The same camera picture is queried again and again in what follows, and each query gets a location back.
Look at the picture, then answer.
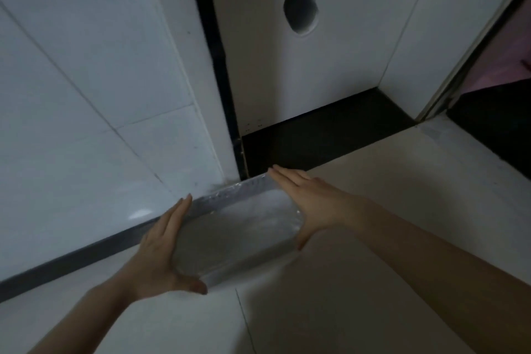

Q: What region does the person's left hand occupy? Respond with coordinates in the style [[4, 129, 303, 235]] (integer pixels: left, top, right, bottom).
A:
[[111, 194, 208, 303]]

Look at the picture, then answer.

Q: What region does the person's right hand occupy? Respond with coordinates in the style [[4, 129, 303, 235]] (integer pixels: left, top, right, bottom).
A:
[[267, 165, 366, 251]]

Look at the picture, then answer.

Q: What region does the person's left forearm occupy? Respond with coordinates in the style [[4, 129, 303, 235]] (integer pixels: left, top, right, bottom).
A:
[[27, 279, 135, 354]]

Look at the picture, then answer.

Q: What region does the person's right forearm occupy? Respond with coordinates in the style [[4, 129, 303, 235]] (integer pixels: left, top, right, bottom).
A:
[[353, 197, 531, 354]]

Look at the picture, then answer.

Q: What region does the black stone threshold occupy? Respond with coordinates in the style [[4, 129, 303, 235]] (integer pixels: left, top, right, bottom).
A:
[[241, 88, 417, 180]]

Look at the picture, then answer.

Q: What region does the dark baseboard strip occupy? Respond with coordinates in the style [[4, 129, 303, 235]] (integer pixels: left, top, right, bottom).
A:
[[0, 216, 162, 304]]

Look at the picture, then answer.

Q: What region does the white door with round hole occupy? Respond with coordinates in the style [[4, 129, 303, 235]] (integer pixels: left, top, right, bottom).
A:
[[203, 0, 440, 137]]

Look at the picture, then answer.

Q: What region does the pink cloth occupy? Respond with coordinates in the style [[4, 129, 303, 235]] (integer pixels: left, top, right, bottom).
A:
[[460, 0, 531, 95]]

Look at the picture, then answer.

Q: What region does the black door frame strip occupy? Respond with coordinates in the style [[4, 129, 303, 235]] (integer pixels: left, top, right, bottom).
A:
[[183, 0, 249, 181]]

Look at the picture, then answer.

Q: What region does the white door frame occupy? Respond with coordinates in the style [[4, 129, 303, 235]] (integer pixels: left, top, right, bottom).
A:
[[415, 0, 531, 123]]

